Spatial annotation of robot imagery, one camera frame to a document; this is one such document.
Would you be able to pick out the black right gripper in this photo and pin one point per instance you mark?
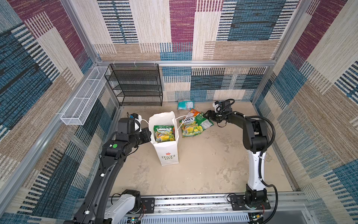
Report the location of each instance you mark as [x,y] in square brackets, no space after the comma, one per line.
[211,115]

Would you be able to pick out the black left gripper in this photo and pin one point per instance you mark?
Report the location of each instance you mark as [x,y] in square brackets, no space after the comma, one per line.
[147,134]

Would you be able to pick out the green Fox's candy bag front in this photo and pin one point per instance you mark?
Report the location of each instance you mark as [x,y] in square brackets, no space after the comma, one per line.
[164,133]

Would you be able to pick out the white illustrated paper bag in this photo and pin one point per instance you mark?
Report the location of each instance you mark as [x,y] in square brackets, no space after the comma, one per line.
[167,152]

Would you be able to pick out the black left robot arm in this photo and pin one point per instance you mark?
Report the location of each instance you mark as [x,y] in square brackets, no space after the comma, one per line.
[122,143]

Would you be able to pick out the green snack bag back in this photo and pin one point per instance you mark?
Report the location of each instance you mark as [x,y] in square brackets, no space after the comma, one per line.
[203,121]

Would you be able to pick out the orange snack bag back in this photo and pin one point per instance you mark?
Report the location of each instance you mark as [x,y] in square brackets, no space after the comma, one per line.
[192,113]

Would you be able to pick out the yellow Fox's candy bag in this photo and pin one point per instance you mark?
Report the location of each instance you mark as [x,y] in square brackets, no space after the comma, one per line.
[190,127]

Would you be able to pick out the teal tissue pack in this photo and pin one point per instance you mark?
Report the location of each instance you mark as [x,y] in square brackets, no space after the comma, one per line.
[185,104]

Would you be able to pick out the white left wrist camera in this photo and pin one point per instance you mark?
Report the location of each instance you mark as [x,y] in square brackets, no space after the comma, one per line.
[137,122]

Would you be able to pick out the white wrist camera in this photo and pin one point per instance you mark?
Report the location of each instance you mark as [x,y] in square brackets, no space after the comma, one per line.
[137,122]
[220,106]

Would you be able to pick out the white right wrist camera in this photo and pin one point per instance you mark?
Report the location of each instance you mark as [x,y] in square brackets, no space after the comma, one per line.
[220,106]

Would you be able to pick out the black wire shelf rack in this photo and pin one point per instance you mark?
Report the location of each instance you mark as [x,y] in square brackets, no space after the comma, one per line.
[135,84]

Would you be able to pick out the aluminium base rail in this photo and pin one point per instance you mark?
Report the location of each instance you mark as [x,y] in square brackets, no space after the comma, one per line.
[284,208]

